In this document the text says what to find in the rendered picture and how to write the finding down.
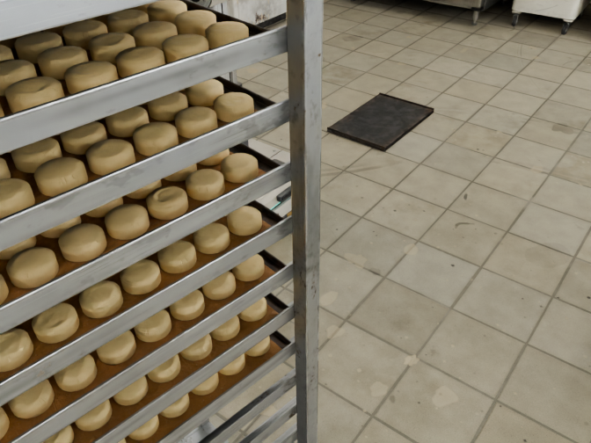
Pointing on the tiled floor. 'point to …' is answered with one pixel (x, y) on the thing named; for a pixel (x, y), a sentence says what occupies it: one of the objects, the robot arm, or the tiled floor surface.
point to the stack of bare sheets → (381, 121)
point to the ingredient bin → (569, 10)
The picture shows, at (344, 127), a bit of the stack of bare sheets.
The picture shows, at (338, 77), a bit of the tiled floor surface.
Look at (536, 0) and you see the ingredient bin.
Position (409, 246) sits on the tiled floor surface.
